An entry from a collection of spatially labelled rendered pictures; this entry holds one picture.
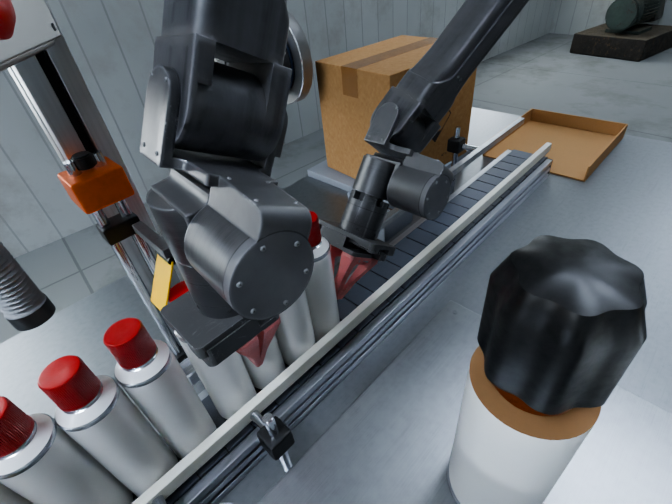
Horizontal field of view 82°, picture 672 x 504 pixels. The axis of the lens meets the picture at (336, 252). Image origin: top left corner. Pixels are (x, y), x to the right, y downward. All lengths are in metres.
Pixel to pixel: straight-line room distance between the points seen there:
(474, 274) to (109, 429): 0.60
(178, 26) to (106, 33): 2.61
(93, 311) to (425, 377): 0.62
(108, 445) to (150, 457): 0.06
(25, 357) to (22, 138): 2.12
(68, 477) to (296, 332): 0.25
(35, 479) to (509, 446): 0.37
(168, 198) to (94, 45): 2.60
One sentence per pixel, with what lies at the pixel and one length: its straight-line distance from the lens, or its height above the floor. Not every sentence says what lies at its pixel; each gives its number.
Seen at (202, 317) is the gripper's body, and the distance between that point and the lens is 0.33.
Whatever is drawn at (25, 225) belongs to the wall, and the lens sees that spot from 3.03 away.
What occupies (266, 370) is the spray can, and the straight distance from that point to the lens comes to 0.51.
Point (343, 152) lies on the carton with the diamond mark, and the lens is 1.01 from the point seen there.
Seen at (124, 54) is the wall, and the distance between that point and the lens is 2.90.
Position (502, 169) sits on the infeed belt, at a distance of 1.00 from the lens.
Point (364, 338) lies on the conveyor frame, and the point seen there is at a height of 0.88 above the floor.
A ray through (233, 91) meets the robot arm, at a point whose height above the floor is 1.27.
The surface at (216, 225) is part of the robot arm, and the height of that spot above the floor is 1.21.
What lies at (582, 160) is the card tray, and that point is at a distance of 1.20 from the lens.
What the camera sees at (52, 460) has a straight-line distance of 0.43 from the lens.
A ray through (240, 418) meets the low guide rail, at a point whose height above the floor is 0.91.
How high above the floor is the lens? 1.33
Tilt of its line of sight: 39 degrees down
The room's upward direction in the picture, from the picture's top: 7 degrees counter-clockwise
